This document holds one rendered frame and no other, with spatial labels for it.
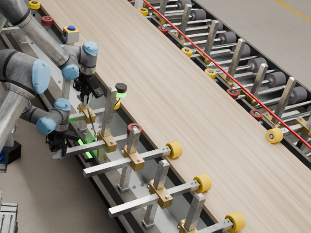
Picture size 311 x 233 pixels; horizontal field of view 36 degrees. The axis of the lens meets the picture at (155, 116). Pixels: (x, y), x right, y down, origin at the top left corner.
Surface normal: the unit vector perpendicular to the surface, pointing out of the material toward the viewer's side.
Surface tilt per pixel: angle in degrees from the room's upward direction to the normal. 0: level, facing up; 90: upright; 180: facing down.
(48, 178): 0
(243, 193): 0
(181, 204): 90
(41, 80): 85
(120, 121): 90
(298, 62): 0
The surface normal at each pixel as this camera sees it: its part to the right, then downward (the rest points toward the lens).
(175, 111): 0.18, -0.78
